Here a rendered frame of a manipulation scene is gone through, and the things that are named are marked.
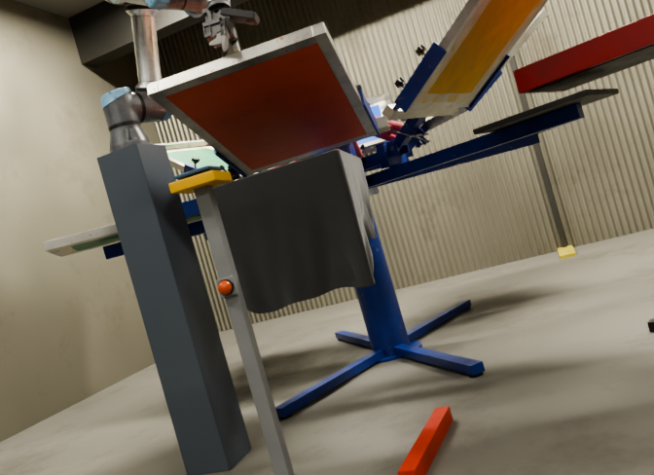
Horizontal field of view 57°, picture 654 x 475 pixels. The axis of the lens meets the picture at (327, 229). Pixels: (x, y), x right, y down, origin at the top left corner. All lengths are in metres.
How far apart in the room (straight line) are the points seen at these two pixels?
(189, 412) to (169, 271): 0.51
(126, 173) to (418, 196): 3.70
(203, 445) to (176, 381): 0.25
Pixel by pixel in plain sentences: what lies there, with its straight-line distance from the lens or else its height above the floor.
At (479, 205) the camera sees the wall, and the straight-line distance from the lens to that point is 5.53.
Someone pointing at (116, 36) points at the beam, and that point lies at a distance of 5.92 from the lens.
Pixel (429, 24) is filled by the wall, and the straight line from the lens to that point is 5.72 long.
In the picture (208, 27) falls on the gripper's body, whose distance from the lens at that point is 1.99.
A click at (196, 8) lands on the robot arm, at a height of 1.53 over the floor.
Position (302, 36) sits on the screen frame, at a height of 1.28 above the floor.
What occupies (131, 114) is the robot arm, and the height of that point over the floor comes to 1.32.
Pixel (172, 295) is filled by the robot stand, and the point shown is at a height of 0.65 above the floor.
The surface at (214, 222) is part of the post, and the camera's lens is 1.65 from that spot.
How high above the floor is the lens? 0.73
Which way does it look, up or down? level
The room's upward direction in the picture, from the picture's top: 16 degrees counter-clockwise
